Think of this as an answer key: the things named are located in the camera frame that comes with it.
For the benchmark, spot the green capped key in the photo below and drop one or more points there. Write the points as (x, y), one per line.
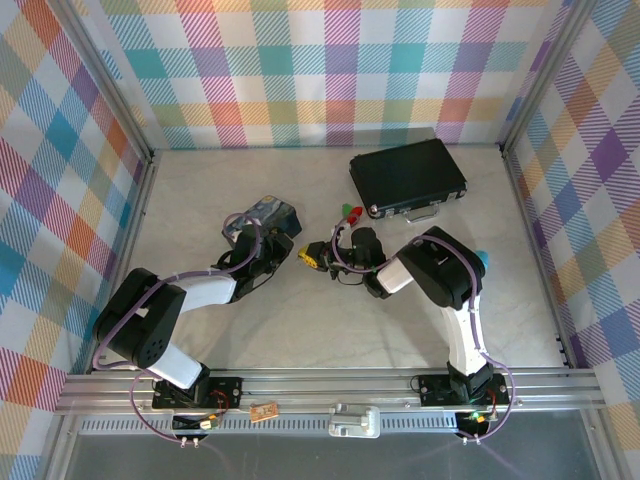
(344, 208)

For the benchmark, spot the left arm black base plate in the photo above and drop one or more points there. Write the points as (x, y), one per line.
(222, 390)

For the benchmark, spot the starry night print tin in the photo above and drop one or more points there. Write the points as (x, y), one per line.
(270, 210)

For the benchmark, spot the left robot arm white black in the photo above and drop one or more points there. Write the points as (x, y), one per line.
(200, 290)

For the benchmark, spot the black hard case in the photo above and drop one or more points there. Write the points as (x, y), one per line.
(407, 172)

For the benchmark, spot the aluminium side rail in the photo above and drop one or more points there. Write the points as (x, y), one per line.
(137, 240)
(540, 250)

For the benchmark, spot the small brown circuit board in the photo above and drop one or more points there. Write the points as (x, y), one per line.
(264, 411)

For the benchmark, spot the blue marker pen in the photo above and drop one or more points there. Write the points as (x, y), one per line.
(483, 259)

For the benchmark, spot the red and green toy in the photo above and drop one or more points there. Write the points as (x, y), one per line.
(355, 215)

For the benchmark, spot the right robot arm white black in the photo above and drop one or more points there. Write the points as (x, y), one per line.
(445, 270)

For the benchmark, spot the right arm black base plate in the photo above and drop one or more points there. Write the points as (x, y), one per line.
(435, 390)

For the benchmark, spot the aluminium frame post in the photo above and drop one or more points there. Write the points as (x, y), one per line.
(107, 85)
(547, 75)

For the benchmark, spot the silver metal latch bracket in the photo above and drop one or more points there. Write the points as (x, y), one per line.
(352, 420)

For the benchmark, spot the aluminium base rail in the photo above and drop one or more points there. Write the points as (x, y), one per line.
(325, 385)

